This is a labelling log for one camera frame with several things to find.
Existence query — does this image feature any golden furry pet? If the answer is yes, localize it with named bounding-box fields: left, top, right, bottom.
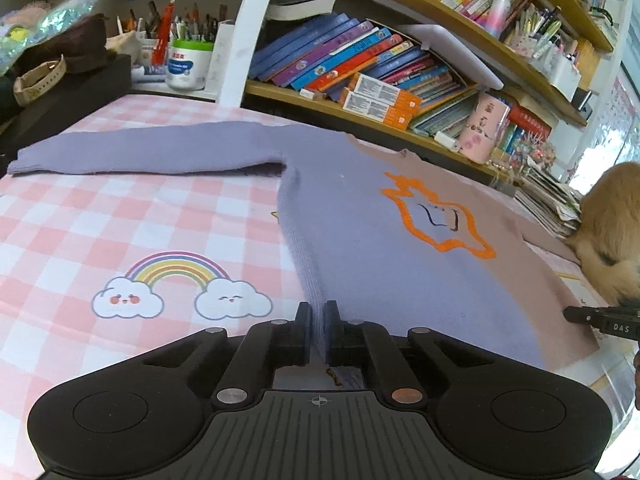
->
left=565, top=161, right=640, bottom=307

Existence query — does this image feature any white desk pen organiser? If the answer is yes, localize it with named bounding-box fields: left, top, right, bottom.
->
left=505, top=5, right=583, bottom=102

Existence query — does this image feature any red tassel pen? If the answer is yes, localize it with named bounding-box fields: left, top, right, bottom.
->
left=152, top=0, right=179, bottom=64

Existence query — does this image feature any iridescent plastic bag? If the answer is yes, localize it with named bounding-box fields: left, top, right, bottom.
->
left=0, top=0, right=96, bottom=77

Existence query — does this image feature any orange and white carton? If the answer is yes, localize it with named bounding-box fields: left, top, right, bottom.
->
left=341, top=88, right=415, bottom=129
left=351, top=73, right=423, bottom=107

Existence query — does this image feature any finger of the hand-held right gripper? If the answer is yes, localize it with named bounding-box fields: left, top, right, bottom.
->
left=563, top=305, right=608, bottom=329

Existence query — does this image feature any pastel gradient bottle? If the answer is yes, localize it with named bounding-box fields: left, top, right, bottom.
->
left=482, top=0, right=516, bottom=39

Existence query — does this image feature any black box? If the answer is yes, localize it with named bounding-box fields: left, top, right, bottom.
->
left=0, top=52, right=134, bottom=162

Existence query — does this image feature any beige strap wristwatch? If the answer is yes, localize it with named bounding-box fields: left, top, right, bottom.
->
left=13, top=54, right=67, bottom=107

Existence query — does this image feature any white shelf post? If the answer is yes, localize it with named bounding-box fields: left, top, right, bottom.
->
left=217, top=0, right=289, bottom=109

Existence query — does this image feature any purple and pink knit sweater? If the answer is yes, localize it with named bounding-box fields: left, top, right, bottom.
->
left=7, top=120, right=601, bottom=373

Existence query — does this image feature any bunch of pens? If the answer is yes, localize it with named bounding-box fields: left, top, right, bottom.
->
left=116, top=2, right=222, bottom=45

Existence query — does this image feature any thick dark book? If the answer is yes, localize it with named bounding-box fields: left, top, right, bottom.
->
left=267, top=0, right=339, bottom=22

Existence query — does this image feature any small white roll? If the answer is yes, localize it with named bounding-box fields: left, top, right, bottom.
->
left=433, top=131, right=461, bottom=153

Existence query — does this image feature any brown plush cloth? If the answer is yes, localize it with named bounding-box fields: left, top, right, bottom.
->
left=19, top=13, right=109, bottom=75

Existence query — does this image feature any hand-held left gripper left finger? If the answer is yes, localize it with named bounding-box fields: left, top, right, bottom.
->
left=142, top=301, right=314, bottom=409

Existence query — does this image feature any pink checked printed tablecloth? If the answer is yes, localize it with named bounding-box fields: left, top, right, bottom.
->
left=0, top=92, right=640, bottom=461

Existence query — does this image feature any stack of magazines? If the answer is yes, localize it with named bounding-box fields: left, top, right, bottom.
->
left=514, top=164, right=584, bottom=239

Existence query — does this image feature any white tin with green lid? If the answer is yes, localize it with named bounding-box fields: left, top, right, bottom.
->
left=165, top=39, right=215, bottom=92

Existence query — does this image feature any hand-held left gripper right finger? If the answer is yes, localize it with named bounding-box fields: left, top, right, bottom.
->
left=325, top=301, right=501, bottom=408

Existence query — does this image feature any row of colourful books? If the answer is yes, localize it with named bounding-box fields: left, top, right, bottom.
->
left=248, top=12, right=482, bottom=137

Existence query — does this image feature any pink printed tumbler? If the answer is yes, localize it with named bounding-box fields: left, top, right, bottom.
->
left=459, top=92, right=512, bottom=165

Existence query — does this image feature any wooden bookshelf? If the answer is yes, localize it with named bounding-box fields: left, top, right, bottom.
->
left=244, top=0, right=617, bottom=187

